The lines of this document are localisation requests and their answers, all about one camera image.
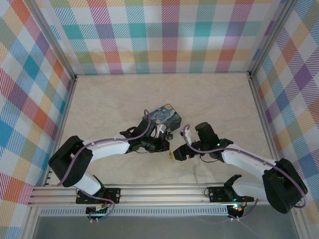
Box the aluminium lower frame bar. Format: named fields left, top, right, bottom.
left=19, top=206, right=42, bottom=239
left=289, top=203, right=311, bottom=239

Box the aluminium upright frame post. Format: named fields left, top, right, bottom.
left=248, top=0, right=299, bottom=78
left=26, top=0, right=78, bottom=82

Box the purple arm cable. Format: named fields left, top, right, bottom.
left=182, top=124, right=309, bottom=222
left=56, top=109, right=154, bottom=224

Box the grey metal panel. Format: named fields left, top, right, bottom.
left=33, top=215, right=301, bottom=239

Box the blue starry night tin box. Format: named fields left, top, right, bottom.
left=142, top=102, right=183, bottom=131

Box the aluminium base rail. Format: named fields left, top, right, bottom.
left=26, top=185, right=303, bottom=207

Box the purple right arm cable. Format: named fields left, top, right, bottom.
left=182, top=124, right=309, bottom=222

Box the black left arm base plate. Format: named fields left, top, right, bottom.
left=75, top=187, right=122, bottom=205

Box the aluminium table edge rail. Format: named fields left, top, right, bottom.
left=247, top=71, right=279, bottom=161
left=41, top=74, right=78, bottom=187

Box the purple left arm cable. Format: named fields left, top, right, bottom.
left=56, top=109, right=154, bottom=224

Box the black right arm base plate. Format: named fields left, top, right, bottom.
left=207, top=185, right=255, bottom=203

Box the grey slotted cable duct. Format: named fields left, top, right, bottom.
left=39, top=208, right=229, bottom=217

